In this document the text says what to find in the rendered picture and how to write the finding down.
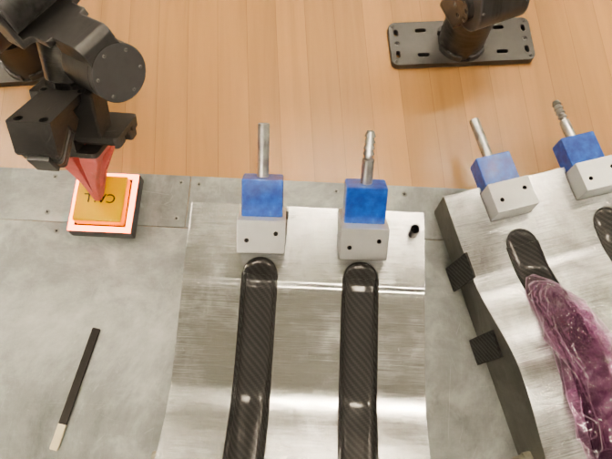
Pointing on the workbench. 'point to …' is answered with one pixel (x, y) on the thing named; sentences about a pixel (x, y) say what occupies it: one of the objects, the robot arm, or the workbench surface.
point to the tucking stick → (75, 390)
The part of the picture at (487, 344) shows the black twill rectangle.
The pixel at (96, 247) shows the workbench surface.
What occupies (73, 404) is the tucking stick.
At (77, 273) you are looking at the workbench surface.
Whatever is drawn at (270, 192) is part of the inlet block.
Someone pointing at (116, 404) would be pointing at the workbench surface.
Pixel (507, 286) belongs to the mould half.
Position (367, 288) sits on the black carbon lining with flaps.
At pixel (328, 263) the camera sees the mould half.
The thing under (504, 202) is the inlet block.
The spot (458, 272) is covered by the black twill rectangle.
